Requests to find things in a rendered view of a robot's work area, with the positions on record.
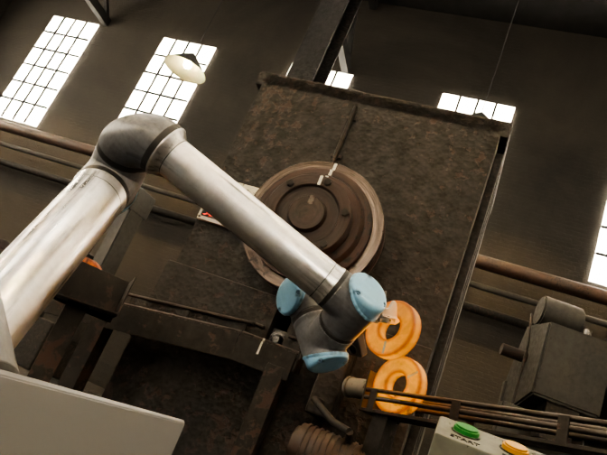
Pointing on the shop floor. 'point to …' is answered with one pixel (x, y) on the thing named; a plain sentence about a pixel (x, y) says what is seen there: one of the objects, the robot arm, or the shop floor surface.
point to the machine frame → (394, 208)
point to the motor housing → (320, 442)
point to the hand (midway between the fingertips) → (395, 322)
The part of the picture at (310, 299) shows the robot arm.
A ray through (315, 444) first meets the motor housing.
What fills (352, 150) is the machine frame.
